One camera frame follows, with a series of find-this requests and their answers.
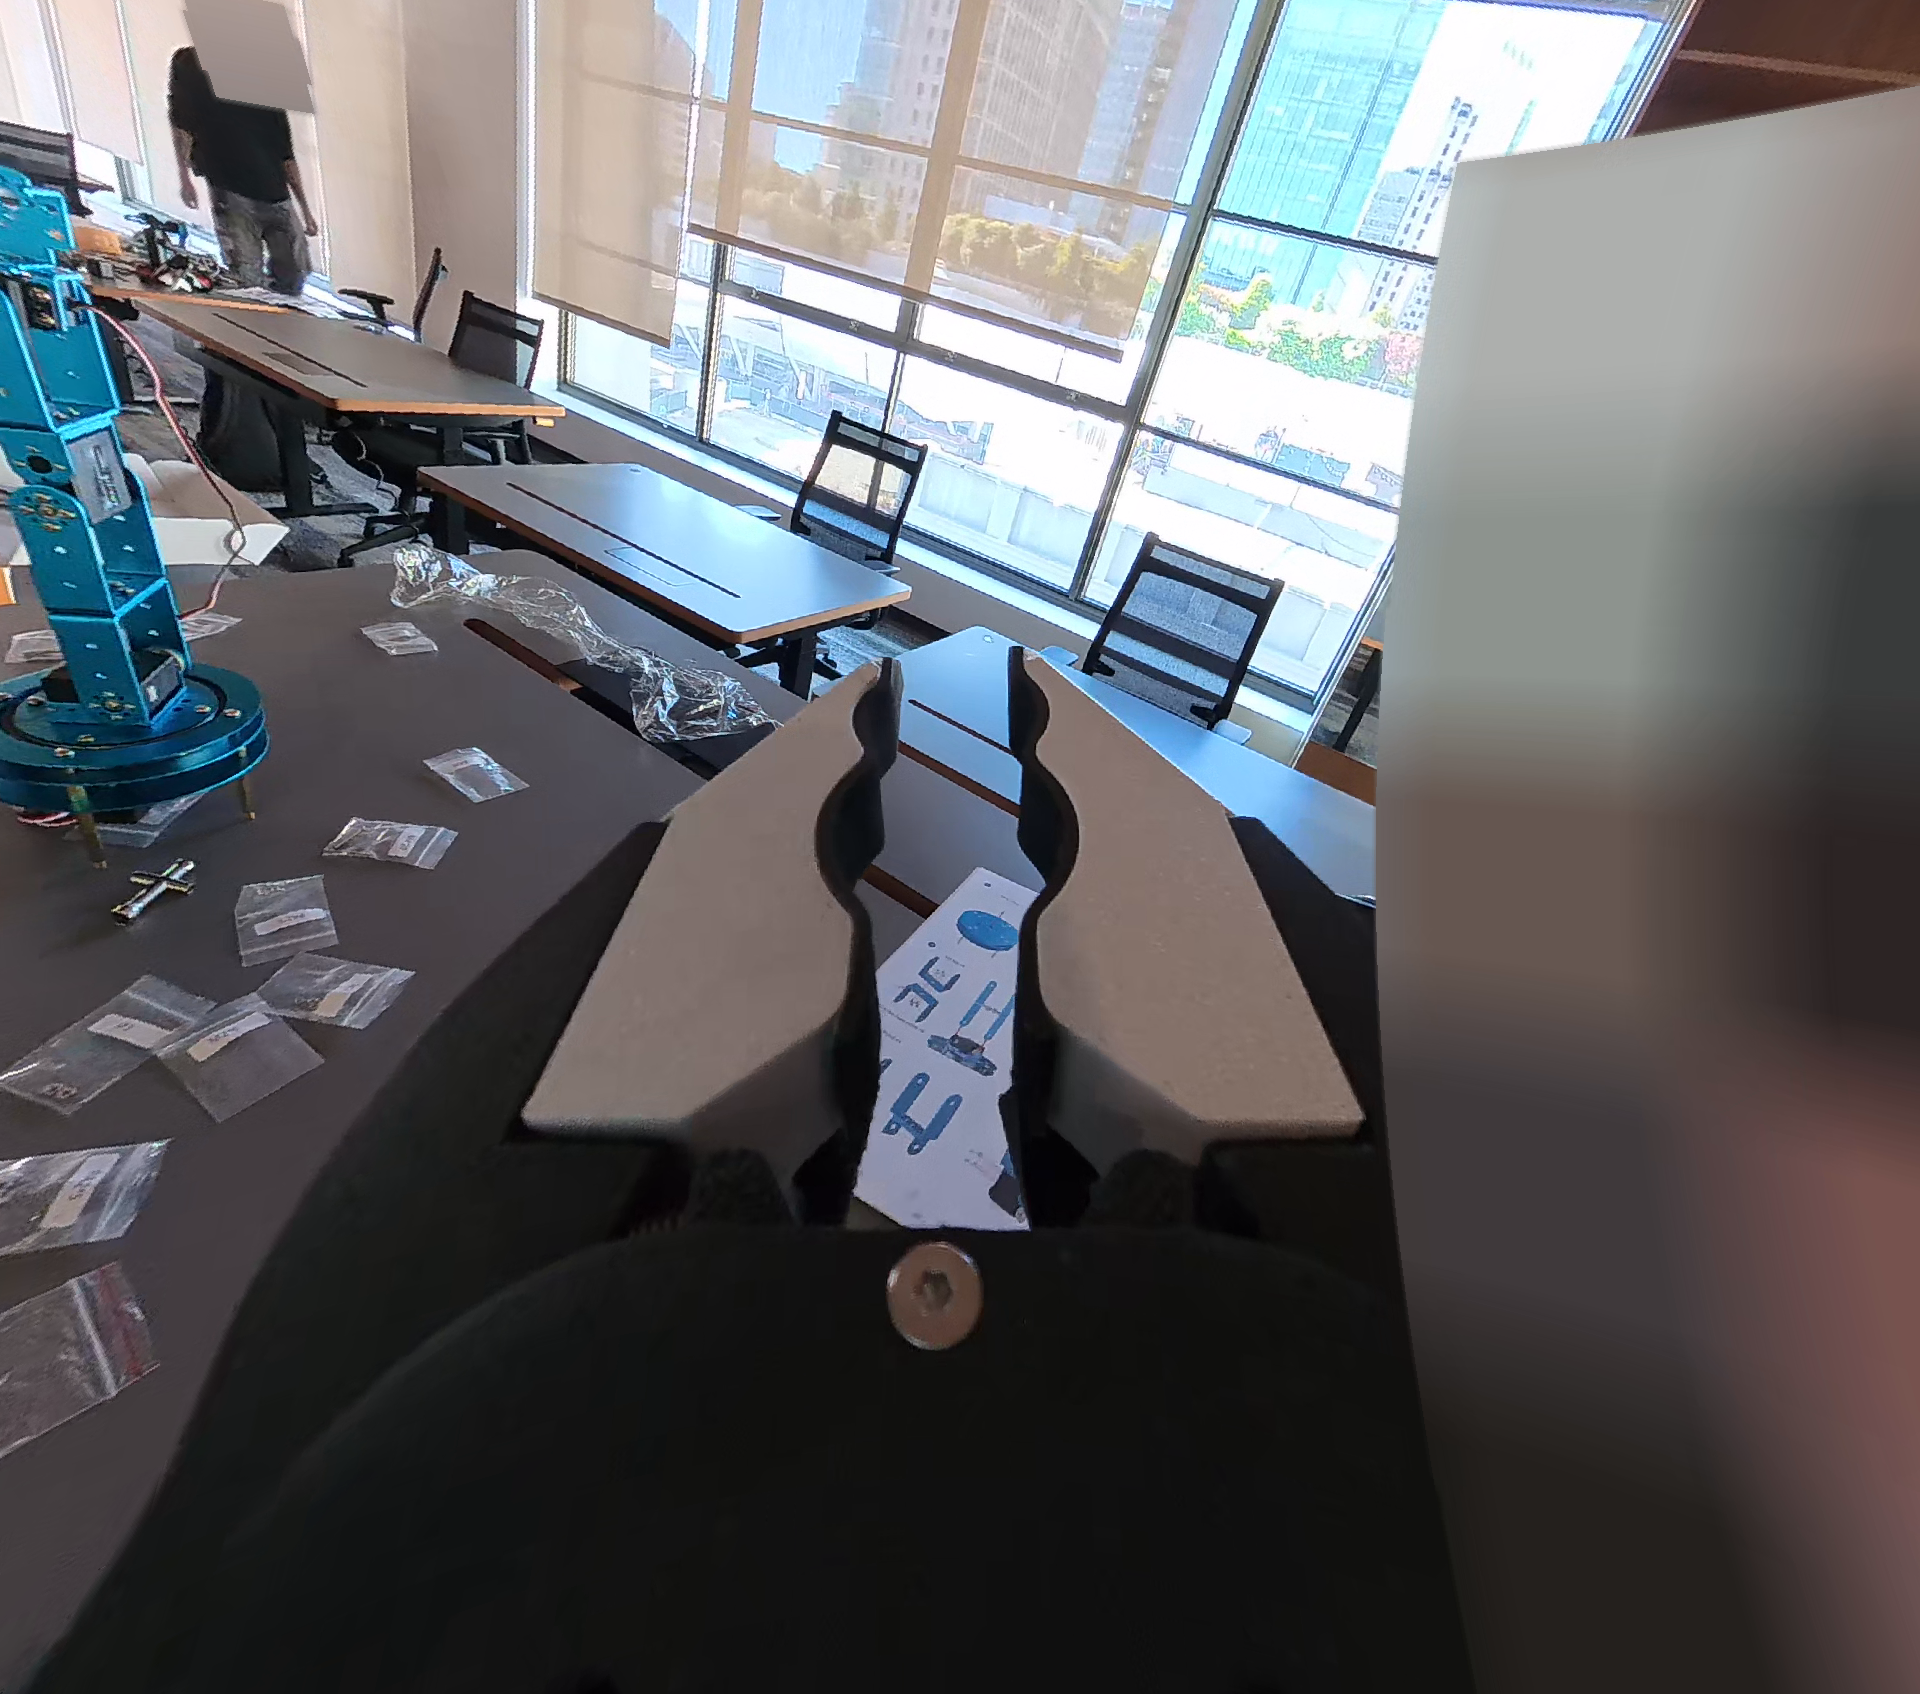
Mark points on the long wood-edged grey desk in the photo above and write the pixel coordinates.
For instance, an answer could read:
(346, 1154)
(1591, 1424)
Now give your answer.
(376, 368)

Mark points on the dark grey desk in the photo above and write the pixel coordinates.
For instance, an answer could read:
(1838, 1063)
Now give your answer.
(497, 913)

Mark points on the crumpled clear plastic wrap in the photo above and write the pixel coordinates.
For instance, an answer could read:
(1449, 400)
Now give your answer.
(571, 628)

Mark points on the blue toy robot arm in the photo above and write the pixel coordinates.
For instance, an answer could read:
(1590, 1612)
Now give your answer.
(106, 615)

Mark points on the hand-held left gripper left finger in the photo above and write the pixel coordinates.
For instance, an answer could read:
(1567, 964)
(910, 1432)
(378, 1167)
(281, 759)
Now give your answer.
(705, 958)

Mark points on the black mesh office chair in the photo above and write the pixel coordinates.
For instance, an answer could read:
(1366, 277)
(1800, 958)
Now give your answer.
(1184, 615)
(858, 480)
(429, 292)
(497, 341)

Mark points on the silver cross wrench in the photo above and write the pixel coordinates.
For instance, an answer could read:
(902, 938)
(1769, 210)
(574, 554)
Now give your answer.
(158, 892)

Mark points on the illustrated instruction booklet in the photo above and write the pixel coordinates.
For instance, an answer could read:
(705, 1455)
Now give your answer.
(945, 1050)

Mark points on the light grey office desk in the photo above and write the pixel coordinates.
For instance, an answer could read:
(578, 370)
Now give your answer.
(1309, 797)
(646, 525)

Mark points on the white cardboard box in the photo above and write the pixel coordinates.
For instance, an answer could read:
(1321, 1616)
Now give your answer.
(195, 533)

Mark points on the scattered clear parts bags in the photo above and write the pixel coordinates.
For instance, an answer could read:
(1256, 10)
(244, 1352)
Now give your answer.
(279, 922)

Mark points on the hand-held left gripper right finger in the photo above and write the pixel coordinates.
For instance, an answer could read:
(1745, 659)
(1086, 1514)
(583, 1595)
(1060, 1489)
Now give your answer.
(1184, 975)

